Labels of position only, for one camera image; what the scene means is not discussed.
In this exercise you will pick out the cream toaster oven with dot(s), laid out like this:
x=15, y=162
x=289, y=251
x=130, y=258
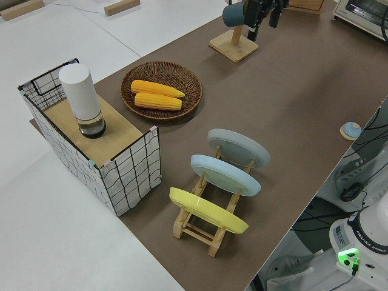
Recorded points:
x=357, y=15

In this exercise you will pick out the wooden plate rack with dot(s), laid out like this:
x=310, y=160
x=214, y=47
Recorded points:
x=197, y=233

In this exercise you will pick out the light blue plate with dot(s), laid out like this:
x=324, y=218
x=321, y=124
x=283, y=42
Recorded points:
x=227, y=174

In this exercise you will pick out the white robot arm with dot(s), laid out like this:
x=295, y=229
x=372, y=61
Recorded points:
x=363, y=236

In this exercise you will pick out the brown table mat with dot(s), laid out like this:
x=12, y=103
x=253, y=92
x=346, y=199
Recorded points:
x=272, y=97

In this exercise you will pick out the dark blue mug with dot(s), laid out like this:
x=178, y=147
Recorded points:
x=233, y=15

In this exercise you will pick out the gray plate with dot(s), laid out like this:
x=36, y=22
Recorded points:
x=239, y=147

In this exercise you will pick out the wooden mug tree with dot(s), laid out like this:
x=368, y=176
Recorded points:
x=235, y=47

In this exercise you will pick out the wooden block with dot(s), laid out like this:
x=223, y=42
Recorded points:
x=121, y=7
x=21, y=9

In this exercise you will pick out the brown wicker basket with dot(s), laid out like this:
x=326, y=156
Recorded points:
x=188, y=78

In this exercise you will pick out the white cylinder bottle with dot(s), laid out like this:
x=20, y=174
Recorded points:
x=82, y=97

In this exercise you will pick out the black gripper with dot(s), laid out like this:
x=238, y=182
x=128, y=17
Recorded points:
x=257, y=12

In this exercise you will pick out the yellow corn cob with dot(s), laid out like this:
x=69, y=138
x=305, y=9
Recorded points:
x=157, y=101
x=154, y=88

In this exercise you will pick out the yellow plate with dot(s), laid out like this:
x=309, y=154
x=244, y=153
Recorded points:
x=209, y=212

